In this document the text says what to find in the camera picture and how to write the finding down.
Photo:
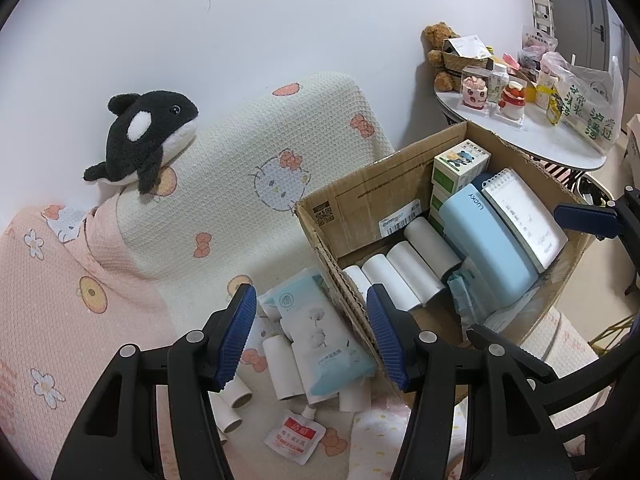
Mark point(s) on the brown cardboard box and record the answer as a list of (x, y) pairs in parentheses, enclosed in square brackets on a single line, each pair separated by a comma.
[(360, 200)]

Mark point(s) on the small white bottle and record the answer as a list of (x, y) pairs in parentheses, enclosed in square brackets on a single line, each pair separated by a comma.
[(497, 82)]

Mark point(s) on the cream printed pillow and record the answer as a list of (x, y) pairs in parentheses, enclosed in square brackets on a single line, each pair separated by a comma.
[(240, 125)]

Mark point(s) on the white wall socket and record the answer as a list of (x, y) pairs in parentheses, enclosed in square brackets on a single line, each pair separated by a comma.
[(542, 10)]

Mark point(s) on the light blue case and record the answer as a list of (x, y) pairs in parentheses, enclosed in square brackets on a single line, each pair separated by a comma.
[(480, 240)]

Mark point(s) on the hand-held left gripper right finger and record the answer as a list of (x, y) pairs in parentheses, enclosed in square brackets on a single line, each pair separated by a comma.
[(392, 340)]

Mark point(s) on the yellow small box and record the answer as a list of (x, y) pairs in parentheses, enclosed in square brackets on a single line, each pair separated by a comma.
[(542, 92)]

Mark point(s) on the light blue tissue packet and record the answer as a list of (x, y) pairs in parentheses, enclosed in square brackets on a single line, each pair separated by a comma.
[(320, 340)]

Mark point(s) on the black white orca plush toy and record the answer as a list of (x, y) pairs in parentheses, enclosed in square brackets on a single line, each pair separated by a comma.
[(145, 135)]

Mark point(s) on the pink plastic bag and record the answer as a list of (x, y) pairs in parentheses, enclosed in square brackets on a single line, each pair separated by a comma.
[(552, 62)]

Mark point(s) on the green white small carton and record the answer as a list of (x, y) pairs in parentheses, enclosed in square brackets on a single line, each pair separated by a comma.
[(437, 207)]

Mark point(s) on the pile of white paper rolls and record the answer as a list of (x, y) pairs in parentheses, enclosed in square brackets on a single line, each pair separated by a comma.
[(285, 370)]

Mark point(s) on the white spiral notepad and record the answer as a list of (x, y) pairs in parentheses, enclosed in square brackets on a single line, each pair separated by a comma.
[(525, 215)]

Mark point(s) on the white paper tube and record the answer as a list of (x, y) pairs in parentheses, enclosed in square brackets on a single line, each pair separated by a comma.
[(385, 275), (412, 265), (430, 245), (356, 277)]

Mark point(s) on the white quilt with pink print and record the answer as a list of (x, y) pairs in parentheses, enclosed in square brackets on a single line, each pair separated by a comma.
[(565, 332)]

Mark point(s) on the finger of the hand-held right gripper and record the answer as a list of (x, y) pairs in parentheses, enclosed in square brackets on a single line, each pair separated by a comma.
[(585, 217), (530, 357)]

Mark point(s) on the red white spout pouch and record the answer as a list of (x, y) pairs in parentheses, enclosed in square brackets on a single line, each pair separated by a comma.
[(295, 435)]

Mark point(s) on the white green printed plastic bag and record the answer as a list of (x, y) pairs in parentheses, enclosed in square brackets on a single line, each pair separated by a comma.
[(585, 105)]

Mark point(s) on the white flat packet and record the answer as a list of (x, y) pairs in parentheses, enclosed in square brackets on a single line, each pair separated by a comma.
[(515, 316)]

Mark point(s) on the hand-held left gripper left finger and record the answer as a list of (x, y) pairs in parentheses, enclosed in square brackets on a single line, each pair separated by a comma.
[(235, 340)]

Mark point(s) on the green white cartoon carton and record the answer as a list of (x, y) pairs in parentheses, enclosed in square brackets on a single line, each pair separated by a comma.
[(457, 177)]

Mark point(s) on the white card box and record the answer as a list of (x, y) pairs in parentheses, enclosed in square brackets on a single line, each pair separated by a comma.
[(470, 47)]

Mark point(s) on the red white figurine in case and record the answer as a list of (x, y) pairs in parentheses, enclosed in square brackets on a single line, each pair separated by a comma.
[(512, 97)]

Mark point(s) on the pink cream printed blanket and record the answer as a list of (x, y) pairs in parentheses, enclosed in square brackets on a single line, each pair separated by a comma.
[(75, 335)]

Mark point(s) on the woven basket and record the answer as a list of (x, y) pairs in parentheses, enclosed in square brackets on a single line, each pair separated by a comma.
[(457, 66)]

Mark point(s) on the brown teddy bear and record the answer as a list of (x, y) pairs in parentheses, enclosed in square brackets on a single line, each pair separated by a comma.
[(440, 35)]

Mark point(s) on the white printed cloth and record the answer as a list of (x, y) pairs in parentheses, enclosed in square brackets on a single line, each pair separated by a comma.
[(380, 435)]

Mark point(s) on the white round side table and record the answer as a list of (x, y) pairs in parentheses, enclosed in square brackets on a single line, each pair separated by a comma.
[(550, 142)]

